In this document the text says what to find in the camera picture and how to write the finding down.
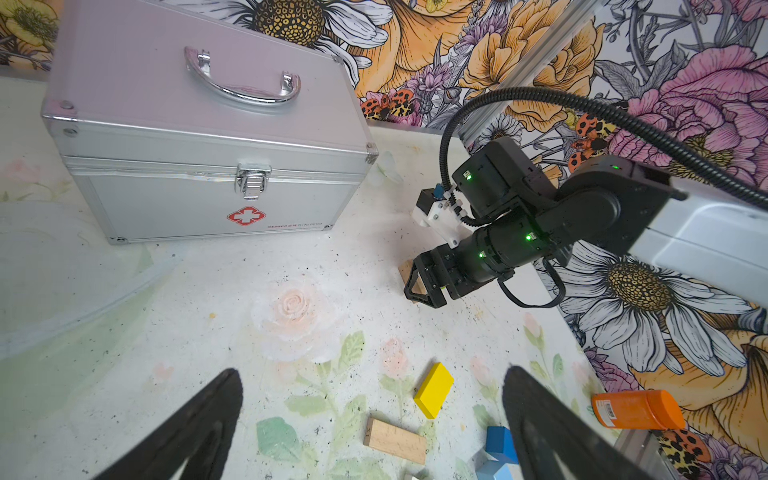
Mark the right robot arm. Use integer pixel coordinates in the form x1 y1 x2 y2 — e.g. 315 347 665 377
404 138 767 308

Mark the orange pill bottle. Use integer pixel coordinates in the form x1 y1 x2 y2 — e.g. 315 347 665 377
591 390 686 431

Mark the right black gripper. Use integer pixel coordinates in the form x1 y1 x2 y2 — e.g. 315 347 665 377
403 224 540 309

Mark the clear glass bowl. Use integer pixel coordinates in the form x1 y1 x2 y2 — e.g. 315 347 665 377
1 201 180 359

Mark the light blue wood cube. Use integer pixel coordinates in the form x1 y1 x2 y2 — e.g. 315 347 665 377
473 451 518 480

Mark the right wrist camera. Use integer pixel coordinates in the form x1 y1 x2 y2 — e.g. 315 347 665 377
411 185 472 249

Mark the dark blue wood cube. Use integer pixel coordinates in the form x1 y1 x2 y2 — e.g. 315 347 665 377
485 426 519 465

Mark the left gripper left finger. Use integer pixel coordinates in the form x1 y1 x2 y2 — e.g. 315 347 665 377
97 368 243 479

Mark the natural wood block numbered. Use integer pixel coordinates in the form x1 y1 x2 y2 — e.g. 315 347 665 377
363 417 427 465

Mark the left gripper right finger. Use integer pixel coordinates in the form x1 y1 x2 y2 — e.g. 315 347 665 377
502 366 649 479

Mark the silver first aid case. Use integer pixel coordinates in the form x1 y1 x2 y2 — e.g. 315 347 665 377
41 1 379 244

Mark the yellow wood block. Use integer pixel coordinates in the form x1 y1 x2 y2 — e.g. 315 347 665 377
414 363 454 420

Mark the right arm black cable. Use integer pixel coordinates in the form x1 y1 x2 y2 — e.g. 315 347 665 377
438 86 768 211

